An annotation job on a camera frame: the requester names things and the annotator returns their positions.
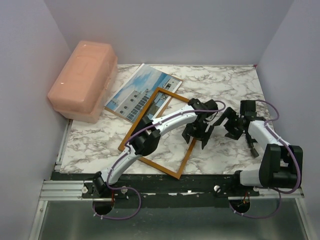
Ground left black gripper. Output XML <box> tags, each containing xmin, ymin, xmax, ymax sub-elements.
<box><xmin>182</xmin><ymin>121</ymin><xmax>213</xmax><ymax>148</ymax></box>

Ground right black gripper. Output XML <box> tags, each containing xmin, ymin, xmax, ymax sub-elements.
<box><xmin>214</xmin><ymin>107</ymin><xmax>244</xmax><ymax>141</ymax></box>

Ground photo of white building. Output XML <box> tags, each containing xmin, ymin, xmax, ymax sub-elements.
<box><xmin>105</xmin><ymin>63</ymin><xmax>183</xmax><ymax>123</ymax></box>

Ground brown wooden picture frame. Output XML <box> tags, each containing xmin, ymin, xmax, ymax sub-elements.
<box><xmin>118</xmin><ymin>87</ymin><xmax>197</xmax><ymax>179</ymax></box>

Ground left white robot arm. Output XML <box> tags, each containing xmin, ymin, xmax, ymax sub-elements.
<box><xmin>92</xmin><ymin>98</ymin><xmax>220</xmax><ymax>198</ymax></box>

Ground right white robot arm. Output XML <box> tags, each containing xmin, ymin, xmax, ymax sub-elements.
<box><xmin>213</xmin><ymin>100</ymin><xmax>303</xmax><ymax>196</ymax></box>

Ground small black tool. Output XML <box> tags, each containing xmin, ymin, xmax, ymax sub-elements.
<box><xmin>245</xmin><ymin>132</ymin><xmax>259</xmax><ymax>158</ymax></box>

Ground pink translucent plastic storage box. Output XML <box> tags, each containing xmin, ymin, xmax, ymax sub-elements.
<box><xmin>47</xmin><ymin>40</ymin><xmax>118</xmax><ymax>123</ymax></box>

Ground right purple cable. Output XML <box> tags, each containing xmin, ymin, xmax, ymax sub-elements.
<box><xmin>231</xmin><ymin>99</ymin><xmax>302</xmax><ymax>220</ymax></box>

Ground black mounting base rail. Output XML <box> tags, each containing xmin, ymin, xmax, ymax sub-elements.
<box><xmin>50</xmin><ymin>172</ymin><xmax>264</xmax><ymax>209</ymax></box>

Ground aluminium extrusion frame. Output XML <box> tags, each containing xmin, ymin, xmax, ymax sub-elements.
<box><xmin>27</xmin><ymin>63</ymin><xmax>311</xmax><ymax>240</ymax></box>

